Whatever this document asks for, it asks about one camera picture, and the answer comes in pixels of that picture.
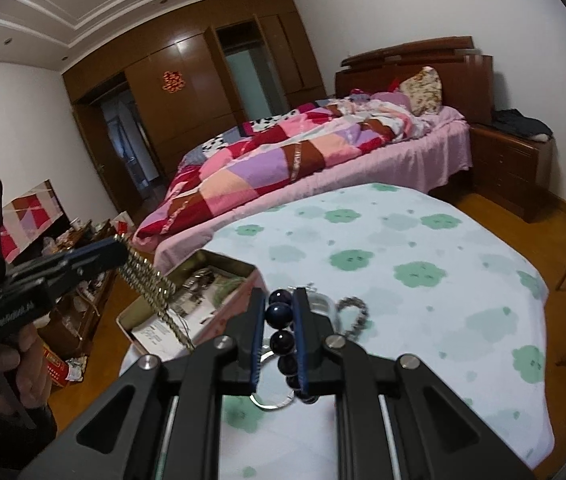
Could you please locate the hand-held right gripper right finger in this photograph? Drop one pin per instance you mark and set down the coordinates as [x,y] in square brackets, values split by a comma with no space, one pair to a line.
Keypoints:
[303,345]

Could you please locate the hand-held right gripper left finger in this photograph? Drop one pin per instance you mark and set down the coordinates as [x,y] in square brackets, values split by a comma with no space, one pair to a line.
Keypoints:
[258,345]

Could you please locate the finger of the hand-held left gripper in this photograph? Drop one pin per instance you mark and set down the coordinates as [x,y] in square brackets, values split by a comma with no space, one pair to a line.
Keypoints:
[108,248]
[75,273]

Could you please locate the pink tin box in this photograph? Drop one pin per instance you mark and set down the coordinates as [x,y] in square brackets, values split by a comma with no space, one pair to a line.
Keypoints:
[224,317]

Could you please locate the clear bangle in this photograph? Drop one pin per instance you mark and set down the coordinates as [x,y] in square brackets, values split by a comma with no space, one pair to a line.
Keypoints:
[325,301]

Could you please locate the silver bangle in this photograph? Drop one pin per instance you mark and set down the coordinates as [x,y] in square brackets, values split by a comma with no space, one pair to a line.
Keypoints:
[269,405]

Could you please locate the person's left hand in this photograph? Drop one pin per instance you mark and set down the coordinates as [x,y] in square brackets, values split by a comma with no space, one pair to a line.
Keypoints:
[28,365]

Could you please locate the white and red bag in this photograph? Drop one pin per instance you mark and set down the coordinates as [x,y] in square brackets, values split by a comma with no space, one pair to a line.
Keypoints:
[123,225]

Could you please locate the pile of cabinet clutter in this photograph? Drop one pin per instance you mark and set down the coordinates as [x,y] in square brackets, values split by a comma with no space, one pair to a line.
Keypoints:
[75,235]

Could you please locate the wooden low cabinet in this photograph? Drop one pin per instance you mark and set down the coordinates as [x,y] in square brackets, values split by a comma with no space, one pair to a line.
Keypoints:
[73,320]

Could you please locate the green bangle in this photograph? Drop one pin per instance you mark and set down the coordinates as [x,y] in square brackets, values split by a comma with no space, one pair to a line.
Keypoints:
[228,291]

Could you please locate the patchwork cloth cover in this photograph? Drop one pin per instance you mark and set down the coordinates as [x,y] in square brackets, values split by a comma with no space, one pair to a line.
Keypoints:
[28,217]

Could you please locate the red box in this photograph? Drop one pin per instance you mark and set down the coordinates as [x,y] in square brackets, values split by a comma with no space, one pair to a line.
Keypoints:
[55,366]

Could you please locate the silver watch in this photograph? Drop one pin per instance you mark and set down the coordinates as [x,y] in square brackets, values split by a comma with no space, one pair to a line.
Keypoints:
[200,280]

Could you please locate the printed paper sheet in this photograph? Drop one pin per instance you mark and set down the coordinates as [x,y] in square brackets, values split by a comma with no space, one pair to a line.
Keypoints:
[163,332]

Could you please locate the round table with green-patterned cloth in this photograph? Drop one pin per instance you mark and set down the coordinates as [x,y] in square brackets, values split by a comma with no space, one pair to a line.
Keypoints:
[413,285]

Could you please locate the brown wooden wardrobe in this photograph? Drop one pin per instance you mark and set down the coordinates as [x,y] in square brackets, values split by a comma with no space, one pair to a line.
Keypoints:
[193,110]

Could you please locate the patchwork quilt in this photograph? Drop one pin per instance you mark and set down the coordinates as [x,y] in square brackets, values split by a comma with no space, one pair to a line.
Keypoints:
[263,170]

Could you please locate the red paper decoration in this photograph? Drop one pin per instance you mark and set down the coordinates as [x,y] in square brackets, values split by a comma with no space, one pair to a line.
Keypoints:
[173,81]

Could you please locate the bed with patchwork quilt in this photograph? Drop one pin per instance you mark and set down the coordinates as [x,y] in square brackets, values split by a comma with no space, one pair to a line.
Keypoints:
[388,160]

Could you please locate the wooden nightstand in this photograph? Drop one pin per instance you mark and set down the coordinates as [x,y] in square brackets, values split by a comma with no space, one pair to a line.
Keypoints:
[503,170]

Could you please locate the floral pillow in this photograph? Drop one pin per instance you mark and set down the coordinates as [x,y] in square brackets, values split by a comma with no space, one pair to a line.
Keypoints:
[425,91]

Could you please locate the wooden bed headboard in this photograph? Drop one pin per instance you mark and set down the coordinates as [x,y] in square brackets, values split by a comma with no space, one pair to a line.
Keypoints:
[463,85]

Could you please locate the dark clothes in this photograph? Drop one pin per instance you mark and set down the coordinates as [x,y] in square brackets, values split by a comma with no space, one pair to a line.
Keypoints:
[518,122]

